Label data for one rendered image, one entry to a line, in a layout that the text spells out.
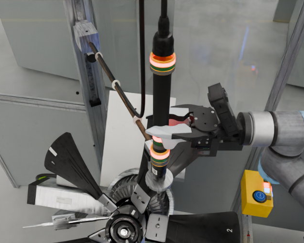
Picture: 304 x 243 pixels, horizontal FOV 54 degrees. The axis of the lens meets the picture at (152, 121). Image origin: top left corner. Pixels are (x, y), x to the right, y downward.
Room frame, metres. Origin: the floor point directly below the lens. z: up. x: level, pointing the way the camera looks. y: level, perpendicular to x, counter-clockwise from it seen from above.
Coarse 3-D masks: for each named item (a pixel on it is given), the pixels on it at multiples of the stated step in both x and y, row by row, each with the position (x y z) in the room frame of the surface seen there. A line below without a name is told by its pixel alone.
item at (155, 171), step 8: (160, 16) 0.44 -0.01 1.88; (160, 24) 0.43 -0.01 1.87; (168, 24) 0.43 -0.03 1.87; (160, 32) 0.43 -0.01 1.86; (168, 32) 0.43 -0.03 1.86; (152, 40) 0.43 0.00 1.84; (160, 40) 0.42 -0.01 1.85; (168, 40) 0.42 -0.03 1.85; (152, 48) 0.43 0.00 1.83; (160, 48) 0.42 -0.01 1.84; (168, 48) 0.42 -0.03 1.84; (160, 56) 0.42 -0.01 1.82; (152, 168) 0.43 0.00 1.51; (160, 168) 0.42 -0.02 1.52; (160, 176) 0.42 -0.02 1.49
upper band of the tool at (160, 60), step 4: (152, 56) 0.45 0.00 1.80; (156, 56) 0.46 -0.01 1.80; (168, 56) 0.46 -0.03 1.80; (172, 56) 0.45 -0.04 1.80; (152, 60) 0.42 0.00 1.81; (156, 60) 0.42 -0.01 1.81; (160, 60) 0.46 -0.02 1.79; (164, 60) 0.46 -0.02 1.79; (168, 60) 0.42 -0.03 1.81; (172, 60) 0.42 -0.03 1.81; (152, 68) 0.42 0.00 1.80; (172, 68) 0.42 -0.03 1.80
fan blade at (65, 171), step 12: (60, 144) 0.61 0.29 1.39; (72, 144) 0.59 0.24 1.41; (48, 156) 0.62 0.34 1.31; (60, 156) 0.60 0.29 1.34; (72, 156) 0.58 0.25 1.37; (48, 168) 0.62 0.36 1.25; (60, 168) 0.60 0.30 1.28; (72, 168) 0.57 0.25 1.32; (84, 168) 0.55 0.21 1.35; (72, 180) 0.57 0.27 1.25; (84, 180) 0.54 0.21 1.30; (96, 192) 0.51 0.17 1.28
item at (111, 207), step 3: (102, 195) 0.50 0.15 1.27; (99, 198) 0.52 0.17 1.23; (102, 198) 0.51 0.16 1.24; (105, 198) 0.50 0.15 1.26; (99, 201) 0.53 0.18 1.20; (102, 201) 0.51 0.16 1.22; (105, 201) 0.50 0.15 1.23; (108, 201) 0.49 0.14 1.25; (102, 204) 0.52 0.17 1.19; (108, 204) 0.50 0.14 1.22; (111, 204) 0.48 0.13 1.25; (114, 204) 0.48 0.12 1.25; (105, 207) 0.51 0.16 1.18; (108, 207) 0.50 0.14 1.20; (111, 207) 0.49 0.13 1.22; (114, 207) 0.48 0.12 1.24; (108, 210) 0.50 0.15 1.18; (111, 210) 0.49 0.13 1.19
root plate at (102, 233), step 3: (99, 231) 0.43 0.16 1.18; (102, 231) 0.43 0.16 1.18; (93, 234) 0.42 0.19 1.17; (96, 234) 0.42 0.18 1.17; (99, 234) 0.43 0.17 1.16; (102, 234) 0.43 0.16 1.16; (90, 237) 0.42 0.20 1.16; (93, 237) 0.42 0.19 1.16; (96, 237) 0.42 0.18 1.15; (99, 237) 0.43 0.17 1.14; (96, 240) 0.42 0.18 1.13; (99, 240) 0.43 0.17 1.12; (102, 240) 0.43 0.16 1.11; (105, 240) 0.43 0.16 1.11
